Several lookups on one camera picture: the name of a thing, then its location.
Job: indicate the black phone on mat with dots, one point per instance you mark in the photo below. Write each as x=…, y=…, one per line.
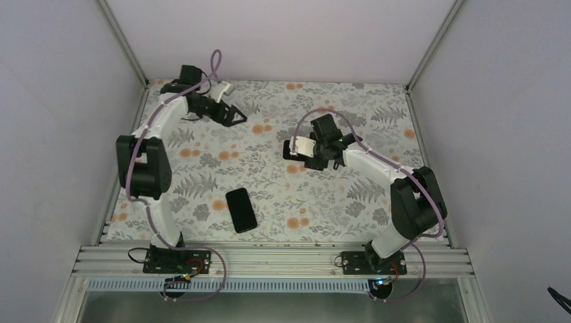
x=241, y=210

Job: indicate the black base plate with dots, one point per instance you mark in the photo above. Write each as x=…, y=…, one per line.
x=361, y=263
x=168, y=261

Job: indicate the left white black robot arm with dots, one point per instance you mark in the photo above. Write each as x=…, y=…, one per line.
x=144, y=167

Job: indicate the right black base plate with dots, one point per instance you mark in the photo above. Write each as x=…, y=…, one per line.
x=361, y=263

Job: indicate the black object at edge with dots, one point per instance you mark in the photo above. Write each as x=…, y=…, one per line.
x=560, y=299

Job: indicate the floral patterned table mat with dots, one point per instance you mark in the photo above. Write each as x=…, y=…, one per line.
x=291, y=202

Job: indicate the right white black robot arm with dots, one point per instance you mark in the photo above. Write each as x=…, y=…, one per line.
x=417, y=204

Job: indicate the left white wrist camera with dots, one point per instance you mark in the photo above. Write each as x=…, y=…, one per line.
x=218, y=90

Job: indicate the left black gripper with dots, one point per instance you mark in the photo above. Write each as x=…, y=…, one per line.
x=227, y=122

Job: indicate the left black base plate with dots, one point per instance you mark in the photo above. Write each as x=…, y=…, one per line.
x=168, y=261

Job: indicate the aluminium rail frame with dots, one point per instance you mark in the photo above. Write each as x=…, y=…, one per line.
x=274, y=282

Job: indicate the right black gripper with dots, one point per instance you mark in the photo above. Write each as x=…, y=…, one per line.
x=318, y=165

